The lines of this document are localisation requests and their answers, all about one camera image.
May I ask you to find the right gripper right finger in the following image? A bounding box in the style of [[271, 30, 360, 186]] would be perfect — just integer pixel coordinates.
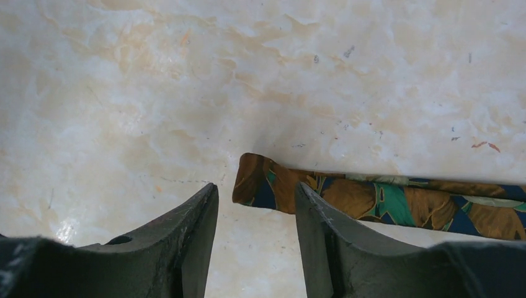
[[295, 183, 525, 297]]

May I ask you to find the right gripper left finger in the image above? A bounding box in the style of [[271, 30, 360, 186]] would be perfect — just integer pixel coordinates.
[[1, 183, 219, 297]]

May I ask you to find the brown blue floral tie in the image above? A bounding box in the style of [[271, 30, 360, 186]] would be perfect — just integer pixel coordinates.
[[232, 153, 525, 240]]

